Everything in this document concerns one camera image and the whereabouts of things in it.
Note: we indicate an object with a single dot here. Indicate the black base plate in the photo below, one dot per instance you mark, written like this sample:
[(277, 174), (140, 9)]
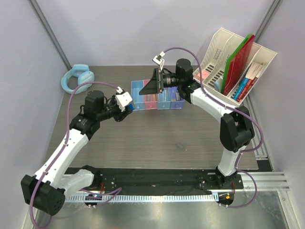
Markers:
[(157, 180)]

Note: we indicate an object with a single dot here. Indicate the teal blue drawer box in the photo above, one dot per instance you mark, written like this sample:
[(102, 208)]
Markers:
[(163, 100)]

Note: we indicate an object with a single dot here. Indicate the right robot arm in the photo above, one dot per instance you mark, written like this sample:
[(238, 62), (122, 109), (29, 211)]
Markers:
[(236, 131)]

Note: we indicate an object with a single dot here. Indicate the light blue item in rack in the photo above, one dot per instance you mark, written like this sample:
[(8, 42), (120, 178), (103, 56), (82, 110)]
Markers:
[(218, 85)]

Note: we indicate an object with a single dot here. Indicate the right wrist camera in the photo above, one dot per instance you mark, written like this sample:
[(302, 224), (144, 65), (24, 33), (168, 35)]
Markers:
[(159, 60)]

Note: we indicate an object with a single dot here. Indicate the purple drawer box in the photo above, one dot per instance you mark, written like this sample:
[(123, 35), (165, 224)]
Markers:
[(176, 101)]

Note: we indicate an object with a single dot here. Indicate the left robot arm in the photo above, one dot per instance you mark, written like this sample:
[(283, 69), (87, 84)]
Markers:
[(47, 189)]

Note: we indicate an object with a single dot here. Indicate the slotted cable duct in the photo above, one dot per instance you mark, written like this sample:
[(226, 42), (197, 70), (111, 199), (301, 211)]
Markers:
[(85, 198)]

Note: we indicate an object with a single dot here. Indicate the pink drawer box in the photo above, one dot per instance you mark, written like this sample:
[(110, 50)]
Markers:
[(150, 101)]

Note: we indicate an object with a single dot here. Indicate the books in rack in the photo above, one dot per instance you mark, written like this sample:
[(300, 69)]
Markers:
[(252, 71)]

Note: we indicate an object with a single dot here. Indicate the red perforated board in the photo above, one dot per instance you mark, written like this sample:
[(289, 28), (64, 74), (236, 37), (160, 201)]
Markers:
[(239, 64)]

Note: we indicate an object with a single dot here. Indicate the white file organizer rack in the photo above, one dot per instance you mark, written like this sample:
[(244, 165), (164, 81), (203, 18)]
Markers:
[(227, 57)]

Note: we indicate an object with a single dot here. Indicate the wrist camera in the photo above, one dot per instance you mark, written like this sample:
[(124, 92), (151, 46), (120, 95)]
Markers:
[(159, 60), (123, 100)]

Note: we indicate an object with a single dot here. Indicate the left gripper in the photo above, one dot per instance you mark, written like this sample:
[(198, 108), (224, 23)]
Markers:
[(121, 115)]

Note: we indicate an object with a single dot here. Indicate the light blue drawer box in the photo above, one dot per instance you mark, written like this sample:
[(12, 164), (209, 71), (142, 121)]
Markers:
[(138, 100)]

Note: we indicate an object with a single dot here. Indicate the light blue headphones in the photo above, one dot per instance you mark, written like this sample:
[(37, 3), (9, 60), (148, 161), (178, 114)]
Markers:
[(79, 71)]

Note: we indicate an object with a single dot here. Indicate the grey eraser sleeve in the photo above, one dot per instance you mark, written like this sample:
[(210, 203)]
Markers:
[(180, 146)]

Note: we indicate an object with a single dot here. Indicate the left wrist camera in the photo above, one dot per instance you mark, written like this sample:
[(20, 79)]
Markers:
[(123, 100)]

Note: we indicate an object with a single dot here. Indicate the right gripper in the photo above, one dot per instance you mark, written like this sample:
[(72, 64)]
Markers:
[(152, 87)]

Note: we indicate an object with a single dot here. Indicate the blue pencil sharpener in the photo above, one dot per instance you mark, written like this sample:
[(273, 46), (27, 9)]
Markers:
[(131, 107)]

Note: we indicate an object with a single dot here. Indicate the green board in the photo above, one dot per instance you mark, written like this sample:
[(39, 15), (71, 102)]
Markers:
[(236, 52)]

